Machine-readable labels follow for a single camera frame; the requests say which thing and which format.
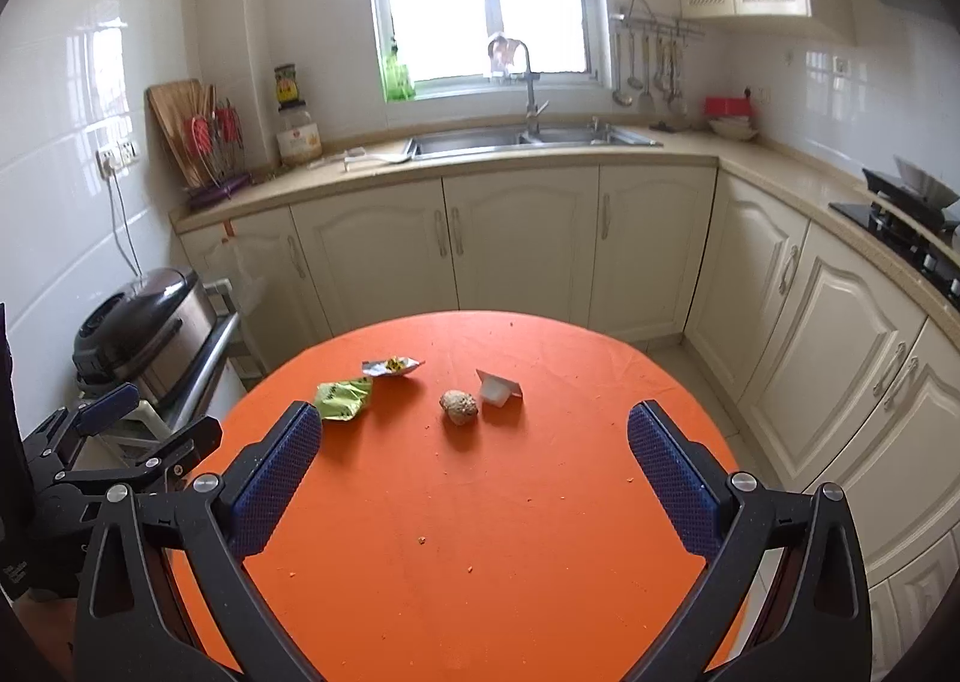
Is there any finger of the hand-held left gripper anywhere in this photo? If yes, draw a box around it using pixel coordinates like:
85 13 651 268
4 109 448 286
22 383 141 473
56 418 224 501

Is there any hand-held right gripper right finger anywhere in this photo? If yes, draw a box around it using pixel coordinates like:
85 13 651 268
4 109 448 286
627 399 875 682

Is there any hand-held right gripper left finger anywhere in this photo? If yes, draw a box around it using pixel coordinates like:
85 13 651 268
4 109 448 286
73 400 325 682

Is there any green snack wrapper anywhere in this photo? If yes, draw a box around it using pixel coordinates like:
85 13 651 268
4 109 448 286
314 377 374 423

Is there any small silver foil wrapper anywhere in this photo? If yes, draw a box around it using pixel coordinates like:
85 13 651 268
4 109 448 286
361 355 425 380

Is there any brown crumbly ball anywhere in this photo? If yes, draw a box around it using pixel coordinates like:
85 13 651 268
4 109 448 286
439 390 480 426

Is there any white plastic cup with lid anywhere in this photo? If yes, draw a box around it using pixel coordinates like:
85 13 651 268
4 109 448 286
475 368 525 411

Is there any black silver rice cooker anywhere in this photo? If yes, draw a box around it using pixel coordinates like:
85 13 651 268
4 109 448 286
71 267 218 407

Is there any clear hanging plastic bag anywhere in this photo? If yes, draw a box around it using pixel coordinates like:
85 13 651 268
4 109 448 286
217 238 267 314

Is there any orange round tablecloth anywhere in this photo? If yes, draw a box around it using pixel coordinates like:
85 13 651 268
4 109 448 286
172 309 751 682

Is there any red plastic utensil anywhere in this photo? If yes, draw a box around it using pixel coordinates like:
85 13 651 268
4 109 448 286
186 107 242 154

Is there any wooden cutting board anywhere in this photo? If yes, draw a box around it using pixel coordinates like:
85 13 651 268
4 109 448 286
146 79 215 192

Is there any small white kitchen tool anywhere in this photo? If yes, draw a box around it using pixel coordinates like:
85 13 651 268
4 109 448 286
306 148 368 171

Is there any glass jar with beige contents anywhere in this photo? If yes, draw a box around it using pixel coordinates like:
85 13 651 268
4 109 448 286
275 104 323 167

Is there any beige kitchen countertop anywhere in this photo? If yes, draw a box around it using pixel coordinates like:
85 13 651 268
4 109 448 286
171 122 960 312

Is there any white spoon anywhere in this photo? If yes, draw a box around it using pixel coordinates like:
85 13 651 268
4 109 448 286
343 149 415 173

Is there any black gas stove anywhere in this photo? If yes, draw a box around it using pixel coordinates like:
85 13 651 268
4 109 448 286
829 200 960 312

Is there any stainless steel sink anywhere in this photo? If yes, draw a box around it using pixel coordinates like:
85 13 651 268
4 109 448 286
405 125 665 161

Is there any red lidded container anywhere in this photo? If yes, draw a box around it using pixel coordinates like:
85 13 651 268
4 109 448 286
703 92 755 120

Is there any metal slotted spatula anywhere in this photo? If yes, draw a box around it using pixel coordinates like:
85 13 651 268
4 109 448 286
636 32 656 111

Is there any grey metal wok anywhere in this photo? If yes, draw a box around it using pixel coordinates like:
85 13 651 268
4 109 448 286
861 155 960 218

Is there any metal ladle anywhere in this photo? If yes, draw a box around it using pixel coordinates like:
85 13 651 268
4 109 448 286
611 31 636 107

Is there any metal sink faucet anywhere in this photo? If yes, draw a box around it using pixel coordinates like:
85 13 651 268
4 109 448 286
487 35 552 137

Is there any green plastic bottle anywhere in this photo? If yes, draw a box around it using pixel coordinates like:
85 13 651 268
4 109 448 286
382 47 417 103

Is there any pink rag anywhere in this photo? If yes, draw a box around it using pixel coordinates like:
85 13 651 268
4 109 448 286
489 37 522 81

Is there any white power cord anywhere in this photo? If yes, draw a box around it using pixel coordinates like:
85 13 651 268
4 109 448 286
111 173 145 278

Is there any wire rack with purple tray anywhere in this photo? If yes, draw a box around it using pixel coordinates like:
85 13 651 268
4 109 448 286
184 85 254 212

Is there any white wall outlet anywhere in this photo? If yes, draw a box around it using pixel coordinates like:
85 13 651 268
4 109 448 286
96 137 142 177

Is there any metal utensil rail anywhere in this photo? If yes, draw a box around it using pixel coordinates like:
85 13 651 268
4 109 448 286
609 0 706 41

